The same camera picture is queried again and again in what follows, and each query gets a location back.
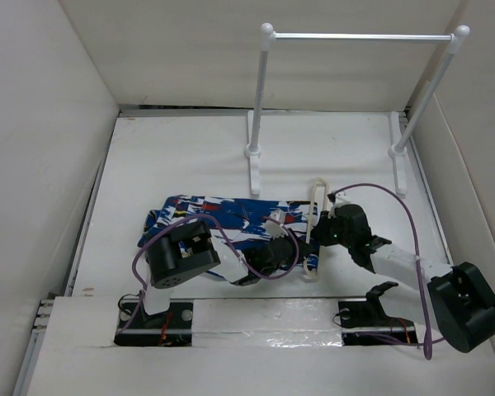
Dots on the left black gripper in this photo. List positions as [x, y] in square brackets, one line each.
[291, 259]

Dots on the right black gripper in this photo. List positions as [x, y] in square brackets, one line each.
[319, 231]

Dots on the cream plastic clothes hanger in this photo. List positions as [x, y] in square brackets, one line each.
[318, 183]

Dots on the blue patterned trousers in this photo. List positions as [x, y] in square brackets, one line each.
[241, 218]

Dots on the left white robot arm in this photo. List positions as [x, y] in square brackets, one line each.
[198, 245]

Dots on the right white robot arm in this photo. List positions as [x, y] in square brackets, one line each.
[455, 301]

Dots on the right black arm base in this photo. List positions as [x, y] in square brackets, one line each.
[364, 322]

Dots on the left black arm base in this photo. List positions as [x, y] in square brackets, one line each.
[172, 328]

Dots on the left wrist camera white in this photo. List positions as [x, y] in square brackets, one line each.
[278, 222]

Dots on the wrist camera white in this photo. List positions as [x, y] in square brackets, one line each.
[336, 199]
[278, 222]

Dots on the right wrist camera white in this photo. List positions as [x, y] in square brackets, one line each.
[336, 199]

